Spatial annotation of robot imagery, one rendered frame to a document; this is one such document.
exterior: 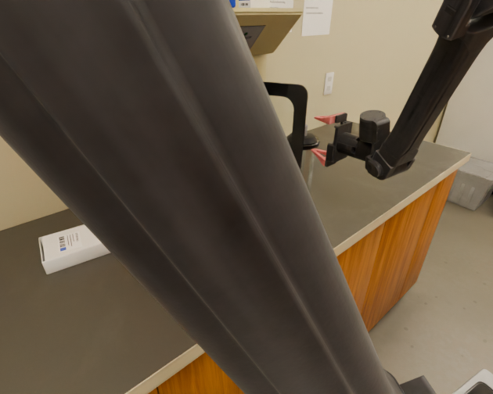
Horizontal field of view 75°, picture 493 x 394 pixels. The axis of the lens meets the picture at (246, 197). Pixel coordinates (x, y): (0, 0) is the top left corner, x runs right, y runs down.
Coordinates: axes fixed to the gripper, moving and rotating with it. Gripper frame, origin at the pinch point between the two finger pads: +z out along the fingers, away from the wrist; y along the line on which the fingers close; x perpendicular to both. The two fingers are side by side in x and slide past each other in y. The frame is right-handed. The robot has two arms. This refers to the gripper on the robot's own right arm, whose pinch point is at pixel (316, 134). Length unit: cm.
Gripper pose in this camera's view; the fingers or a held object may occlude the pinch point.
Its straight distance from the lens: 95.9
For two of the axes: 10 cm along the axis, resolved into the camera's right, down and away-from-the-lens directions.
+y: -0.1, -8.7, -5.0
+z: -6.5, -3.7, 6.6
